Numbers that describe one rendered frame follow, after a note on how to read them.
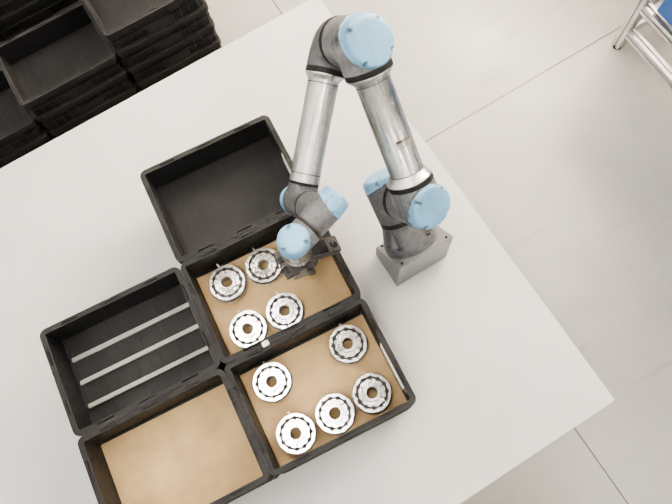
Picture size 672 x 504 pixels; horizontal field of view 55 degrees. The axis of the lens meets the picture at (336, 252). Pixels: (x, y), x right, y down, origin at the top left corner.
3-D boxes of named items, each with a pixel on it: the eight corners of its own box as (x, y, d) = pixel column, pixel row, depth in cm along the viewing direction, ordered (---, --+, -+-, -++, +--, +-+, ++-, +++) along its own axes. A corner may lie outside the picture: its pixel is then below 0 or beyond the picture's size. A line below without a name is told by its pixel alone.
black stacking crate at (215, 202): (272, 133, 196) (267, 114, 185) (315, 214, 187) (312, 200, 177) (152, 189, 193) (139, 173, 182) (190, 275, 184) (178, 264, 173)
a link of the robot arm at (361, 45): (426, 206, 174) (352, 5, 150) (461, 217, 161) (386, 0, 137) (391, 229, 170) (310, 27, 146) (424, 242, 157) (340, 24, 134)
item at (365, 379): (382, 367, 169) (382, 367, 168) (397, 404, 166) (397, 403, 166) (346, 381, 168) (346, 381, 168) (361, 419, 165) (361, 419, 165)
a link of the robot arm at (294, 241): (319, 235, 144) (293, 263, 143) (320, 245, 155) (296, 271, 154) (293, 212, 145) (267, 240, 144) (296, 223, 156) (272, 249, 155)
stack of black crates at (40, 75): (116, 51, 286) (83, 0, 254) (146, 101, 278) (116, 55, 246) (34, 95, 282) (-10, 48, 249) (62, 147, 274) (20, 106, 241)
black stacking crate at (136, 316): (189, 277, 184) (178, 265, 173) (231, 371, 175) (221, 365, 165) (59, 339, 180) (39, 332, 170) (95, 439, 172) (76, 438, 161)
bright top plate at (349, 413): (340, 385, 168) (340, 385, 168) (362, 419, 165) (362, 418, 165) (307, 407, 167) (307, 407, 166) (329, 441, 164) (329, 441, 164)
